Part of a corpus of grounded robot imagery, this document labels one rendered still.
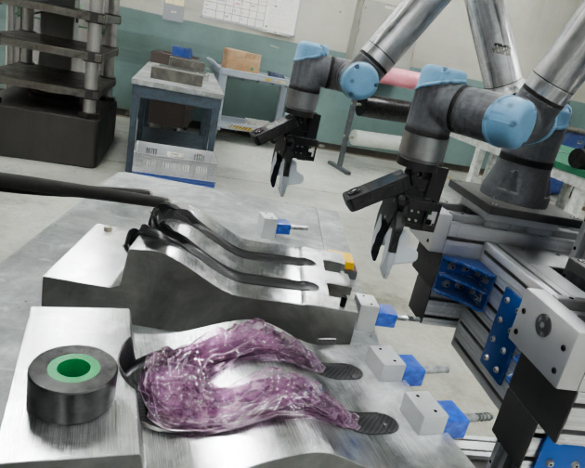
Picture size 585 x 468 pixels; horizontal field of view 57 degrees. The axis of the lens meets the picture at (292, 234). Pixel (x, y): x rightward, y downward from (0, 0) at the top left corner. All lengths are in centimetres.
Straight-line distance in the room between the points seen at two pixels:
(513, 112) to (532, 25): 773
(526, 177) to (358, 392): 70
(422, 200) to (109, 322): 54
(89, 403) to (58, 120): 426
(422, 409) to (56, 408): 42
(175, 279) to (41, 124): 397
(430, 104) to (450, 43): 711
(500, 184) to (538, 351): 51
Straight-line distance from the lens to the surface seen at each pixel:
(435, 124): 91
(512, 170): 128
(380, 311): 103
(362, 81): 116
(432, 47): 790
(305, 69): 129
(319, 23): 740
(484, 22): 137
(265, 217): 136
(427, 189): 96
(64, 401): 54
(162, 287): 88
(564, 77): 97
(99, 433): 55
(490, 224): 127
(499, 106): 86
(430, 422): 72
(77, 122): 472
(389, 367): 79
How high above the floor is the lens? 127
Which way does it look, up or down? 19 degrees down
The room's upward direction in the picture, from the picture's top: 12 degrees clockwise
